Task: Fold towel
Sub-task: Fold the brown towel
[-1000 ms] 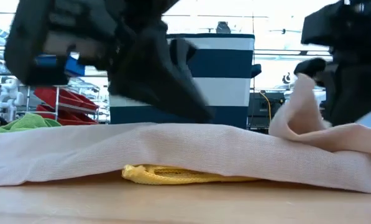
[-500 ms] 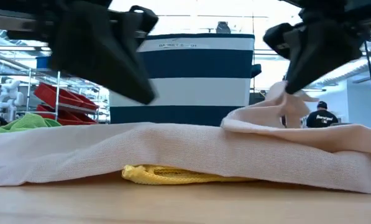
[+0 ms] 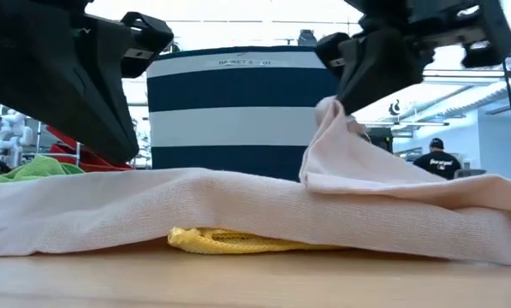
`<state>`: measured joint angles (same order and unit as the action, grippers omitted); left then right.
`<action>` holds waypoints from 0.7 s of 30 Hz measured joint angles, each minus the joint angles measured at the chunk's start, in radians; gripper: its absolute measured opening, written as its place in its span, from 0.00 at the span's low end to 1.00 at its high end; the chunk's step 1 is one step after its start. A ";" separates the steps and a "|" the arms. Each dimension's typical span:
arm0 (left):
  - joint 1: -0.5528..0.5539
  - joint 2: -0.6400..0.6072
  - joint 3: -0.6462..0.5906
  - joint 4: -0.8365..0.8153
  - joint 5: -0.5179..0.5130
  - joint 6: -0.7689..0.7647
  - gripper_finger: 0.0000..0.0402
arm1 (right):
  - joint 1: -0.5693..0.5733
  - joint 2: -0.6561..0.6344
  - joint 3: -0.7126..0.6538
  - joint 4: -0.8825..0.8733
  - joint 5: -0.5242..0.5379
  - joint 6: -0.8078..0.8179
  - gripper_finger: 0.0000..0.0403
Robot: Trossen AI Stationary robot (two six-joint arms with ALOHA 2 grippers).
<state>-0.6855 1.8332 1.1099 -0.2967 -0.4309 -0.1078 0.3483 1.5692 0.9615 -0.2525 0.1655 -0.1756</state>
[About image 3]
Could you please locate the person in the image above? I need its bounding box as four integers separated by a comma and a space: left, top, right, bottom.
413, 137, 462, 181

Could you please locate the black machine cabinet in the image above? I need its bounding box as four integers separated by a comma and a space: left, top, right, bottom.
365, 127, 395, 154

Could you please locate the yellow towel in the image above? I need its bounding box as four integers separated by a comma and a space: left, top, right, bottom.
167, 226, 346, 256

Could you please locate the black ceiling fixture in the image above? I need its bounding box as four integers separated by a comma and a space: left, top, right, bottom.
297, 28, 318, 47

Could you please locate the beige towel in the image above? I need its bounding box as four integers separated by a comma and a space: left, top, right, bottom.
0, 96, 511, 266

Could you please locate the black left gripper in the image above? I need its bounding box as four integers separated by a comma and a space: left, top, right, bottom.
0, 0, 175, 166

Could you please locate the green towel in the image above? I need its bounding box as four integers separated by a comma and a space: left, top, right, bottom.
0, 154, 85, 193

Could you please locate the red plastic bin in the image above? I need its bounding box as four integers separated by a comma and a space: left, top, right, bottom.
49, 143, 135, 173
45, 124, 94, 156

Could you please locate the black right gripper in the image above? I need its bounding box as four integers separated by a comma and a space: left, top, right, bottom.
314, 0, 511, 116

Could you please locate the navy white striped fabric basket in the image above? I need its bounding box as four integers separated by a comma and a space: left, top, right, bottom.
146, 45, 340, 181

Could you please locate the grey chair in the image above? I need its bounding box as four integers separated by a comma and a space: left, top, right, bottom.
453, 168, 488, 180

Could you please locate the metal shelf rack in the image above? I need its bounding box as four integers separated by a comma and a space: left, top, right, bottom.
34, 119, 143, 170

